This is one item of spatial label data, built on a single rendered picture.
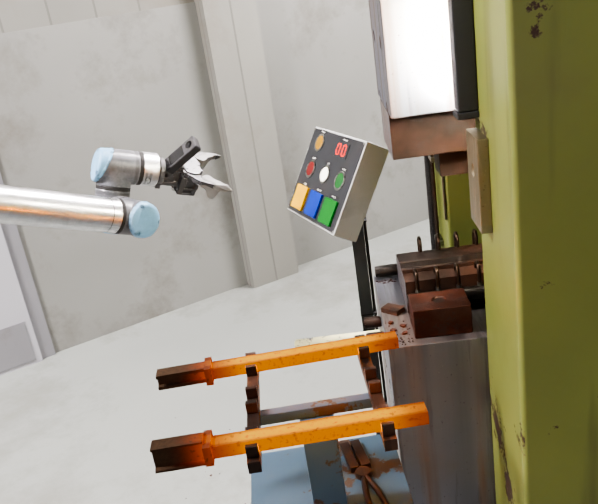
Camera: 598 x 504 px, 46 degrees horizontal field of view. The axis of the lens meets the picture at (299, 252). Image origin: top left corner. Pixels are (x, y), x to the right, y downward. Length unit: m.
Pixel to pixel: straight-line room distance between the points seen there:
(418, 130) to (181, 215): 2.61
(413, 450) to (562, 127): 0.82
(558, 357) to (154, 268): 2.99
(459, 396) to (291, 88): 2.85
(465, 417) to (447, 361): 0.15
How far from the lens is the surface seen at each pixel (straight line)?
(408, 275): 1.62
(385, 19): 1.39
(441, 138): 1.49
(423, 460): 1.65
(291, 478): 1.47
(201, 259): 4.06
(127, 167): 1.91
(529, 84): 1.08
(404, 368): 1.51
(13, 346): 3.88
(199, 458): 1.15
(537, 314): 1.20
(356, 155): 2.01
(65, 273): 3.85
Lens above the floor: 1.65
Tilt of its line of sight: 21 degrees down
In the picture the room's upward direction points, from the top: 9 degrees counter-clockwise
